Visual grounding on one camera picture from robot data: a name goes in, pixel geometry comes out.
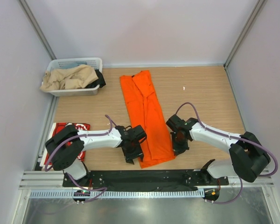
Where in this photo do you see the orange t shirt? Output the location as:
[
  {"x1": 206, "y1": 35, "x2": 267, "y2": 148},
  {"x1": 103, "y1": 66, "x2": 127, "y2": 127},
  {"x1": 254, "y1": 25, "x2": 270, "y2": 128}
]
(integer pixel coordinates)
[{"x1": 119, "y1": 70, "x2": 175, "y2": 168}]

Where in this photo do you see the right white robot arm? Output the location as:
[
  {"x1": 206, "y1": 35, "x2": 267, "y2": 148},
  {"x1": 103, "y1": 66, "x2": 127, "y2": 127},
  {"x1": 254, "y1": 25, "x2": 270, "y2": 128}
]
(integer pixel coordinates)
[{"x1": 166, "y1": 118, "x2": 270, "y2": 185}]

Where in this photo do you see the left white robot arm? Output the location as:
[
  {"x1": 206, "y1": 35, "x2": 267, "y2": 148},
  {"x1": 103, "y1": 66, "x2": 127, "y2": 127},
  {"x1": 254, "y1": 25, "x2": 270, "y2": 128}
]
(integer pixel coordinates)
[{"x1": 44, "y1": 125, "x2": 147, "y2": 187}]

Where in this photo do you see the black t shirt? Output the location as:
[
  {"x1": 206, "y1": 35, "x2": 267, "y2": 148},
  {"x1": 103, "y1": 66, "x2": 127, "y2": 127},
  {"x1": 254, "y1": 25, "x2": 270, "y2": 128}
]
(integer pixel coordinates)
[{"x1": 86, "y1": 70, "x2": 106, "y2": 89}]

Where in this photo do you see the red coca cola t shirt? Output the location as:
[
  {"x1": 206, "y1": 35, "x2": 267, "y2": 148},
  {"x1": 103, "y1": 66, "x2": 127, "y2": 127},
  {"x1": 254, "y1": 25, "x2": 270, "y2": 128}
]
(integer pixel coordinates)
[{"x1": 40, "y1": 122, "x2": 91, "y2": 167}]

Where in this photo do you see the beige t shirt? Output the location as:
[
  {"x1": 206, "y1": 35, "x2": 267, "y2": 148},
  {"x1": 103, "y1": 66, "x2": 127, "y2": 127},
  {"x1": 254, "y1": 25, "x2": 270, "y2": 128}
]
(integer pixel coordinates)
[{"x1": 40, "y1": 64, "x2": 98, "y2": 92}]

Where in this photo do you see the white plastic basket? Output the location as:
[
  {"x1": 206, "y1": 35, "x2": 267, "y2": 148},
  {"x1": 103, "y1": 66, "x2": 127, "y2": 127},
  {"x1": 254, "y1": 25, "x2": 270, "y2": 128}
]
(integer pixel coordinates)
[{"x1": 47, "y1": 57, "x2": 103, "y2": 97}]

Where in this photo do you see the light blue cloth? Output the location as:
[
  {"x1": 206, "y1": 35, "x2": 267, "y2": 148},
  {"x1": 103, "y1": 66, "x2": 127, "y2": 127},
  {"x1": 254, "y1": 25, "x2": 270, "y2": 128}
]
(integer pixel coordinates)
[{"x1": 60, "y1": 62, "x2": 87, "y2": 69}]

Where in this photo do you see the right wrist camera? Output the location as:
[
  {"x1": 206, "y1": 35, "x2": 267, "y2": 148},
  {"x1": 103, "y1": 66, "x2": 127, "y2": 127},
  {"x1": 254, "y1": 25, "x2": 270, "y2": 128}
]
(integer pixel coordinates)
[{"x1": 166, "y1": 114, "x2": 188, "y2": 132}]

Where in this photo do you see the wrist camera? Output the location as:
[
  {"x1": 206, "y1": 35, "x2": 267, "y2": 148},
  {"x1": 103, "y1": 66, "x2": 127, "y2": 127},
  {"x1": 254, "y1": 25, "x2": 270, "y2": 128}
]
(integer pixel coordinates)
[
  {"x1": 118, "y1": 125, "x2": 147, "y2": 144},
  {"x1": 166, "y1": 114, "x2": 188, "y2": 132}
]

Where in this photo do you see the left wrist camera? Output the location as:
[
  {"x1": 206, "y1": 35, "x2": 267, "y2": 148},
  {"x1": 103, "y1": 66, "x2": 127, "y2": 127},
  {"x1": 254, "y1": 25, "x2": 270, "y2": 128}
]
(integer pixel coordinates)
[{"x1": 118, "y1": 125, "x2": 147, "y2": 144}]

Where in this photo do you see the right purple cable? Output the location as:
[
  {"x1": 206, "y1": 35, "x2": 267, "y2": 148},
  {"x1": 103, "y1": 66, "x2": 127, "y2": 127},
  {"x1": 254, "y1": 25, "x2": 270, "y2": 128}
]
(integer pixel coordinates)
[{"x1": 175, "y1": 102, "x2": 279, "y2": 204}]

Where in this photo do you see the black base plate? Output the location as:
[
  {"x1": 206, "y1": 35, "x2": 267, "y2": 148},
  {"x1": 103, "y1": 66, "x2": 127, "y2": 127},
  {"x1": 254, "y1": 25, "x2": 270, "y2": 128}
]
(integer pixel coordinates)
[{"x1": 77, "y1": 169, "x2": 229, "y2": 192}]

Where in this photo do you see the white slotted cable duct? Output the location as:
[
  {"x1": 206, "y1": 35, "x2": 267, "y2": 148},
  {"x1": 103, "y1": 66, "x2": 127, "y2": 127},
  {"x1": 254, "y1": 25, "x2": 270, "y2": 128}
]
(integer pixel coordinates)
[{"x1": 29, "y1": 189, "x2": 204, "y2": 199}]

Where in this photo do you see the aluminium frame rail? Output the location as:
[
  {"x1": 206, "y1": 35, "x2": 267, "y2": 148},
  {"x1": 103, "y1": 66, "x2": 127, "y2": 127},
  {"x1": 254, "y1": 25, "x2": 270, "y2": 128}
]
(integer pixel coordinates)
[{"x1": 19, "y1": 171, "x2": 274, "y2": 189}]

